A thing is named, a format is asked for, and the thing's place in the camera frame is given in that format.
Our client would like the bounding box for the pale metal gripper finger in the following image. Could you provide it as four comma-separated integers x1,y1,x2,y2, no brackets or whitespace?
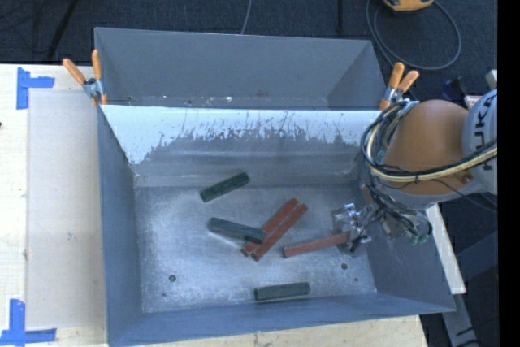
331,203,360,235
340,232,371,258

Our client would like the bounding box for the red-brown flat block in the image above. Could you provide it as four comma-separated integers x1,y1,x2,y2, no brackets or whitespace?
240,197,301,258
250,203,309,262
283,232,351,258

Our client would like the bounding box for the dark green flat block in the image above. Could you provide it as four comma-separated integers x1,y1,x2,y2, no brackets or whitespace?
253,281,311,302
199,171,251,203
207,216,266,245

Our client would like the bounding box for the grey metal bin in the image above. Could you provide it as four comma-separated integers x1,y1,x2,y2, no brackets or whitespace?
93,27,457,347

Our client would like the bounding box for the pale flat board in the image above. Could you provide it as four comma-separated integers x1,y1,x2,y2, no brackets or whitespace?
24,88,109,331

